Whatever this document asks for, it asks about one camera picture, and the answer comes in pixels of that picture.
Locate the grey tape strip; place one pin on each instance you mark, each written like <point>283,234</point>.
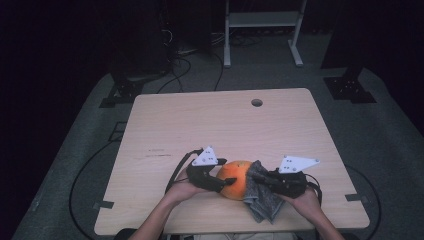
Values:
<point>356,197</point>
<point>104,204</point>

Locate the white metal stand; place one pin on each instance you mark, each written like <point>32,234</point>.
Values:
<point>263,19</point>

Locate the person's right hand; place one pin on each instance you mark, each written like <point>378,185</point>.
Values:
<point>303,203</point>

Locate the grey cloth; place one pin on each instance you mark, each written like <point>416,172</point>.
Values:
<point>263,203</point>

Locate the person's left hand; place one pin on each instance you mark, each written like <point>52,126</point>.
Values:
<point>181,190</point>

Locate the black stand base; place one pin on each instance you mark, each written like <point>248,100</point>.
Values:
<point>348,88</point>
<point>121,95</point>

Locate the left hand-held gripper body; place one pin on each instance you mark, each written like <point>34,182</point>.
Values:
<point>201,176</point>

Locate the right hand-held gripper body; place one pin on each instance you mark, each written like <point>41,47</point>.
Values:
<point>288,185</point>

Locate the orange plush toy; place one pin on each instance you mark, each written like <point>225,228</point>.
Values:
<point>233,180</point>

